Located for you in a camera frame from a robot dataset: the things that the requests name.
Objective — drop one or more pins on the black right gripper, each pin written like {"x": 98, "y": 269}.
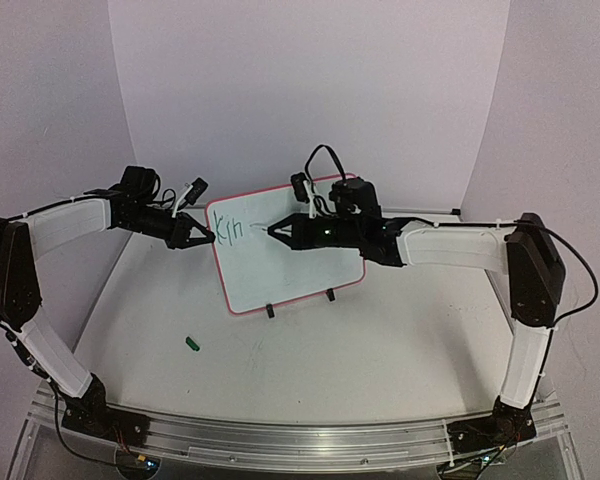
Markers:
{"x": 300, "y": 231}

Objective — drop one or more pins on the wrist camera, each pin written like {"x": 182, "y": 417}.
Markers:
{"x": 304, "y": 192}
{"x": 192, "y": 192}

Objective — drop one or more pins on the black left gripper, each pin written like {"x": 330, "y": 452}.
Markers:
{"x": 180, "y": 231}

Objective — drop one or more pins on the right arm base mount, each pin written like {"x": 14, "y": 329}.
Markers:
{"x": 504, "y": 426}

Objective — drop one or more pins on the green marker cap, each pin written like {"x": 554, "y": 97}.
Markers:
{"x": 192, "y": 344}

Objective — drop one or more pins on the pink-framed whiteboard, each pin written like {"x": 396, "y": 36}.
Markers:
{"x": 255, "y": 269}

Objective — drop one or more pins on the aluminium front rail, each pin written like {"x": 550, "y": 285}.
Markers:
{"x": 57, "y": 443}

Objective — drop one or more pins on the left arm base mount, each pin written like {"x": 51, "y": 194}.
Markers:
{"x": 91, "y": 415}

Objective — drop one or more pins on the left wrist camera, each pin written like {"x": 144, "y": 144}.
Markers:
{"x": 192, "y": 192}

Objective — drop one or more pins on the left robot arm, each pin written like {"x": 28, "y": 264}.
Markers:
{"x": 129, "y": 205}

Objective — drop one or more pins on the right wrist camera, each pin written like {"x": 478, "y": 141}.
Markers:
{"x": 304, "y": 192}

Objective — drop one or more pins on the left whiteboard stand foot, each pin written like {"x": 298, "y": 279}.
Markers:
{"x": 270, "y": 311}

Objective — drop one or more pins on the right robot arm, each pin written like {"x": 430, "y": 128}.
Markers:
{"x": 521, "y": 252}

